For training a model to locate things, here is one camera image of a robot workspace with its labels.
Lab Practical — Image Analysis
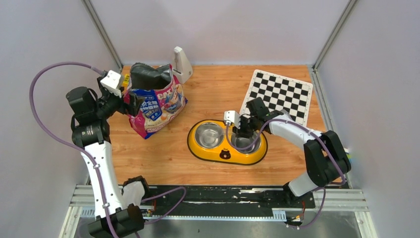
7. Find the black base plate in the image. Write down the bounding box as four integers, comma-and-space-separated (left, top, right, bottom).
142, 185, 315, 217

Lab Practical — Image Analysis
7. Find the purple cable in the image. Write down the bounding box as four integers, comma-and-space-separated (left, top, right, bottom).
225, 119, 347, 230
29, 61, 187, 238

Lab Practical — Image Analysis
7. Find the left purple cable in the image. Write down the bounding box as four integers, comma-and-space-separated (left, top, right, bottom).
29, 61, 187, 238

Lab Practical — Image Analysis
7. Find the black white checkerboard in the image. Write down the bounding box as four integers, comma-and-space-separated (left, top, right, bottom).
239, 69, 313, 126

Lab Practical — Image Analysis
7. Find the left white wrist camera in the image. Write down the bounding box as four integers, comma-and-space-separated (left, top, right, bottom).
100, 70, 123, 98

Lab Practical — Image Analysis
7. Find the aluminium rail frame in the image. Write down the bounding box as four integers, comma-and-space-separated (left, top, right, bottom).
59, 185, 378, 238

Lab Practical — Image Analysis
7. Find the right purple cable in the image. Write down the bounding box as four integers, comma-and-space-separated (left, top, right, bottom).
225, 119, 347, 230

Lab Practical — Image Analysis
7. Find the colourful pet food bag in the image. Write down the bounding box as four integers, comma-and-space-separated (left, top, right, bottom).
124, 62, 188, 139

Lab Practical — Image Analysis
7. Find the yellow double pet bowl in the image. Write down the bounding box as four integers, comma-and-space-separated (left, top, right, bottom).
187, 119, 268, 166

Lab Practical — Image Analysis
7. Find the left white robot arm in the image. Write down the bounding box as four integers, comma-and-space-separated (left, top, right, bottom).
66, 75, 152, 238

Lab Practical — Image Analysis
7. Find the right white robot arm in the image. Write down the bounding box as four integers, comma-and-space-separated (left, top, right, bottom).
223, 98, 351, 207

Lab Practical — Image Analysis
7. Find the white small box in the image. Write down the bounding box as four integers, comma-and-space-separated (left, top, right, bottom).
172, 47, 193, 84

